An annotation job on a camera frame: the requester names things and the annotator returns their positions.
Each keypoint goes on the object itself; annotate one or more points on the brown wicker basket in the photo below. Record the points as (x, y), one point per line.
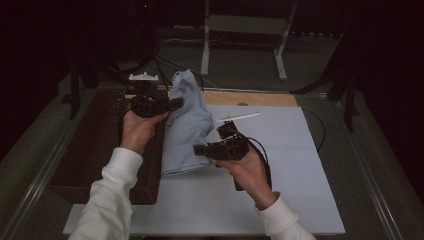
(83, 150)

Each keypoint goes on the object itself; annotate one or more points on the black tripod stand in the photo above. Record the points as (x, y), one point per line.
(349, 100)
(74, 93)

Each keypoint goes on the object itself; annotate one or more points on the person's left hand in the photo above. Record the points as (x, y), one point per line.
(136, 133)

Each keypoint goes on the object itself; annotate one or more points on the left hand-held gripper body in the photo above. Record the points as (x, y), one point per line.
(148, 105)

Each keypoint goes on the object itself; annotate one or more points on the person's right hand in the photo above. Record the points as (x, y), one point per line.
(250, 176)

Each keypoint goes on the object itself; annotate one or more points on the light blue garment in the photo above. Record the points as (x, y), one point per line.
(186, 133)

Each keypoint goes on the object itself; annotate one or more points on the white table sheet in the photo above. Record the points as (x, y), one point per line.
(293, 166)

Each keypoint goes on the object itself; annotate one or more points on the metal floor rail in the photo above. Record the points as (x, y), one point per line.
(40, 181)
(250, 90)
(373, 186)

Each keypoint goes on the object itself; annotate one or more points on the white metal stand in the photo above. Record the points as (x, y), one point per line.
(246, 25)

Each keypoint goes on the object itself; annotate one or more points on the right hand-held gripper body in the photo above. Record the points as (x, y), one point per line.
(233, 150)

